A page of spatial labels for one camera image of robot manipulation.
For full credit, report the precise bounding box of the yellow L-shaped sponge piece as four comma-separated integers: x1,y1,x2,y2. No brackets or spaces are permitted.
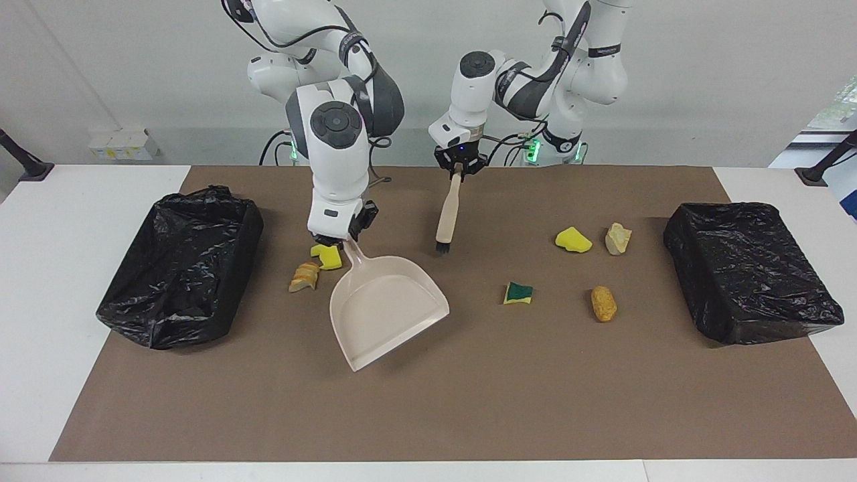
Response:
310,243,343,271

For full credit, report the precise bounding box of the striped croissant piece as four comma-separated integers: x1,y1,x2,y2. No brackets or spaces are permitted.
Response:
289,261,321,294

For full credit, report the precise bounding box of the beige brush with black bristles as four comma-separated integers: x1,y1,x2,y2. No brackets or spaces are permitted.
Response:
435,164,464,255

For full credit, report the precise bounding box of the beige plastic dustpan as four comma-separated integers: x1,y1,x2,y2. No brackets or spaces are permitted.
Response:
329,236,451,373

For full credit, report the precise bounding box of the yellow wedge sponge piece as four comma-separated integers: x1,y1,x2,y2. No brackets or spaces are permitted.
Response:
555,227,594,254

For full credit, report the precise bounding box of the pale beige bread chunk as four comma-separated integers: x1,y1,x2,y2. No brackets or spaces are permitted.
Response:
605,222,633,256

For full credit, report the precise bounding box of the orange-brown oval bread lump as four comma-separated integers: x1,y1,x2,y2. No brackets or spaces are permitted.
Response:
591,286,618,323

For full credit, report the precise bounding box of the bin with black bag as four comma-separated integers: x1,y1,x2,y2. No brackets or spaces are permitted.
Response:
96,185,264,351
664,202,846,346

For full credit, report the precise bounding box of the brown table mat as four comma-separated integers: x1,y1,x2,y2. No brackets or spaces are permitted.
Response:
49,165,857,463

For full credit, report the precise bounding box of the white power strip box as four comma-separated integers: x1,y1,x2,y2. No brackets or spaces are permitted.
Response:
88,129,161,161

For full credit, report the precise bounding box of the black left arm base cable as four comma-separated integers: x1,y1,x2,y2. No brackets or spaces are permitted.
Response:
485,133,536,167

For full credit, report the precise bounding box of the black arm base cable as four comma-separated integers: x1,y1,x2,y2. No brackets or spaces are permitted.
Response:
259,131,295,167
485,133,536,167

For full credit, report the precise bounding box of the black right arm base cable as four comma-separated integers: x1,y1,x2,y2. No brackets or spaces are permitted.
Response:
259,131,295,167

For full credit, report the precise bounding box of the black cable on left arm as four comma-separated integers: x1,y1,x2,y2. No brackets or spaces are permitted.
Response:
482,0,593,151

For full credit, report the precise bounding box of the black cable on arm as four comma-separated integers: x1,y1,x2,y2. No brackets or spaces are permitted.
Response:
221,0,396,185
482,0,593,151

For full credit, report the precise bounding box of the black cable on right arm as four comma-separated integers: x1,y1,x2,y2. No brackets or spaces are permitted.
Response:
221,0,396,185

